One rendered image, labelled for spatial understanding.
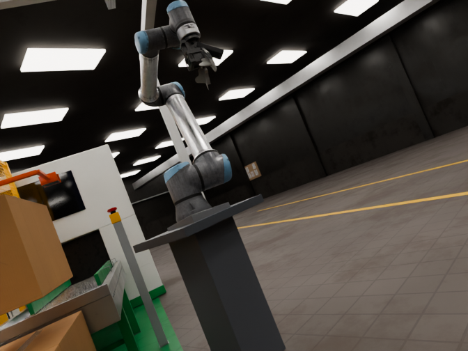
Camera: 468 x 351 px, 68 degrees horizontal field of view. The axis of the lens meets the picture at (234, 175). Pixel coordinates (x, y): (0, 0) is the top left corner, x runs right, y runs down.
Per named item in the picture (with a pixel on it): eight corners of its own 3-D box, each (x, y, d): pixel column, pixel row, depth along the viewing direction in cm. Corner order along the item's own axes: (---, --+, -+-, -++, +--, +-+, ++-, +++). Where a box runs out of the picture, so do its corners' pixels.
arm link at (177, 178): (172, 205, 182) (160, 175, 184) (202, 194, 187) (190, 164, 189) (175, 200, 167) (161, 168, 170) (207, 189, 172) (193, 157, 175)
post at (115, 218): (159, 345, 249) (108, 215, 254) (168, 340, 251) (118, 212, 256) (159, 348, 242) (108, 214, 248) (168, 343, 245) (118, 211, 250)
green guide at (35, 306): (62, 287, 388) (59, 281, 389) (72, 283, 392) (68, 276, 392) (18, 320, 237) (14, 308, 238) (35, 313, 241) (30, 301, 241)
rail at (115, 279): (121, 276, 408) (115, 261, 409) (126, 274, 409) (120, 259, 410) (111, 322, 189) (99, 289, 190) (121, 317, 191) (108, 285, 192)
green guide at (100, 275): (109, 267, 406) (106, 260, 406) (118, 264, 409) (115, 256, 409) (97, 285, 254) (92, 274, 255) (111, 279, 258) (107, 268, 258)
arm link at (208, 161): (204, 196, 184) (155, 99, 216) (233, 184, 189) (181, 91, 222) (205, 181, 171) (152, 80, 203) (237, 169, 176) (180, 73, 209)
